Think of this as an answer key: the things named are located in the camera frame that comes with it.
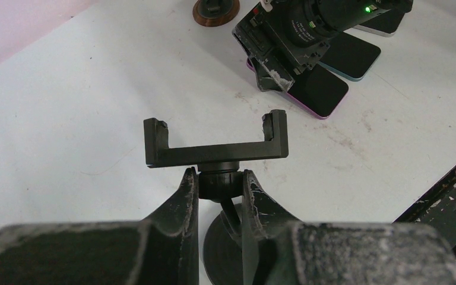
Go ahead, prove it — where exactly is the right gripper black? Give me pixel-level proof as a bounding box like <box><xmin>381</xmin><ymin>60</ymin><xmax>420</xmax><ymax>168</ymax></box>
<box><xmin>232</xmin><ymin>1</ymin><xmax>330</xmax><ymax>92</ymax></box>

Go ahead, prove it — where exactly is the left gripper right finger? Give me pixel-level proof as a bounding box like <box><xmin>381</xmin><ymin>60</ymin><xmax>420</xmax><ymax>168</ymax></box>
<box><xmin>242</xmin><ymin>170</ymin><xmax>456</xmax><ymax>284</ymax></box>

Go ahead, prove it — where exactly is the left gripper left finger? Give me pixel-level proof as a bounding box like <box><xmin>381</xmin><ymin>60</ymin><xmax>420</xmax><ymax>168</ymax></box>
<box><xmin>0</xmin><ymin>168</ymin><xmax>200</xmax><ymax>284</ymax></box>

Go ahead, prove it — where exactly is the black phone pink case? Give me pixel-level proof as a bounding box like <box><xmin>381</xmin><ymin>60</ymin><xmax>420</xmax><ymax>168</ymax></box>
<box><xmin>256</xmin><ymin>65</ymin><xmax>349</xmax><ymax>119</ymax></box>

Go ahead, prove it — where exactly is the small teal phone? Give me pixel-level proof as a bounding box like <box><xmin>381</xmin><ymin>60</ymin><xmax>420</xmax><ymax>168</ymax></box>
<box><xmin>319</xmin><ymin>32</ymin><xmax>381</xmax><ymax>82</ymax></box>

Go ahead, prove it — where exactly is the black phone stand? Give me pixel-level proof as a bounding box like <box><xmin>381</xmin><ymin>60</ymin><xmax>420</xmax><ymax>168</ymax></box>
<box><xmin>128</xmin><ymin>110</ymin><xmax>295</xmax><ymax>284</ymax></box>

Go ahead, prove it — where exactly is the black smartphone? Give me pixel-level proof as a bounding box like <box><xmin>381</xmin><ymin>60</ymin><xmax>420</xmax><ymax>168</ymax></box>
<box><xmin>354</xmin><ymin>9</ymin><xmax>405</xmax><ymax>37</ymax></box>

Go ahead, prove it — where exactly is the brown round phone stand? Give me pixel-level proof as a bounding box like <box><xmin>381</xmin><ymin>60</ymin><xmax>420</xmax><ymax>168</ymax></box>
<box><xmin>192</xmin><ymin>0</ymin><xmax>240</xmax><ymax>27</ymax></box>

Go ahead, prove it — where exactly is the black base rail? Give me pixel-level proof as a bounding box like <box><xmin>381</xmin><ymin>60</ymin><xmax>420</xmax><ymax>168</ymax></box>
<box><xmin>394</xmin><ymin>166</ymin><xmax>456</xmax><ymax>255</ymax></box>

